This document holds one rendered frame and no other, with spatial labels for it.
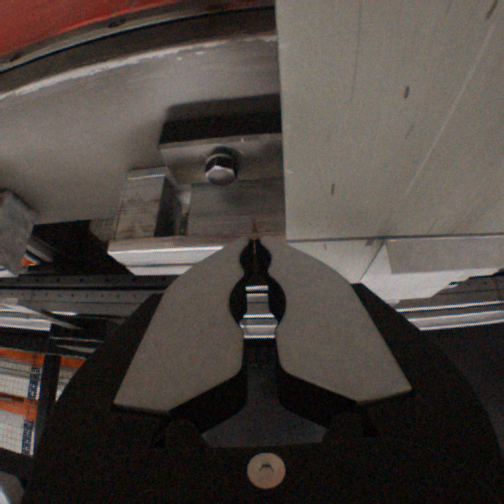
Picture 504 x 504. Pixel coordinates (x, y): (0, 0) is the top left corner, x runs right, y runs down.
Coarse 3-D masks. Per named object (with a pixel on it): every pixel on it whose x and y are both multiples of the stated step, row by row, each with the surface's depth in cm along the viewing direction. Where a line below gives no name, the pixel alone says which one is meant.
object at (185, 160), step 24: (216, 120) 23; (240, 120) 23; (264, 120) 23; (168, 144) 23; (192, 144) 23; (216, 144) 23; (240, 144) 23; (264, 144) 23; (168, 168) 26; (192, 168) 25; (240, 168) 25; (264, 168) 25
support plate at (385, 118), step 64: (320, 0) 6; (384, 0) 6; (448, 0) 5; (320, 64) 7; (384, 64) 7; (448, 64) 7; (320, 128) 9; (384, 128) 9; (448, 128) 9; (320, 192) 13; (384, 192) 12; (448, 192) 12; (320, 256) 19
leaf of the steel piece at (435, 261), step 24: (384, 240) 17; (408, 240) 16; (432, 240) 16; (456, 240) 16; (480, 240) 15; (384, 264) 19; (408, 264) 15; (432, 264) 15; (456, 264) 15; (480, 264) 15; (384, 288) 24; (408, 288) 24
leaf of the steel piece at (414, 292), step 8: (416, 288) 24; (424, 288) 24; (432, 288) 24; (440, 288) 25; (384, 296) 26; (392, 296) 26; (400, 296) 27; (408, 296) 27; (416, 296) 27; (424, 296) 27
